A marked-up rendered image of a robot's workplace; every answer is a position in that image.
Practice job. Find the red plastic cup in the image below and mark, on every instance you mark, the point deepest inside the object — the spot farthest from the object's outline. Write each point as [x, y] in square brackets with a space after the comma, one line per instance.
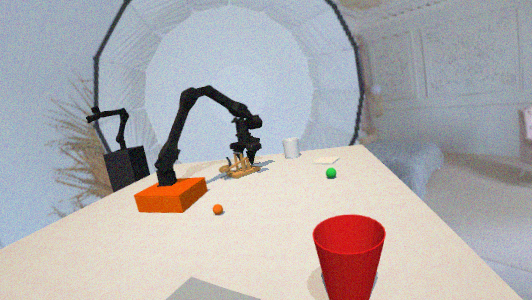
[349, 249]

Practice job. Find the green ball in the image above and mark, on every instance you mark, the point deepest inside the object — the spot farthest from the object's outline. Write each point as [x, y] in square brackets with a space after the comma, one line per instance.
[331, 173]

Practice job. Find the orange-brown ball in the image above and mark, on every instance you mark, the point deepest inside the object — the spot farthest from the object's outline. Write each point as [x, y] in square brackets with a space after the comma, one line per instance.
[217, 209]

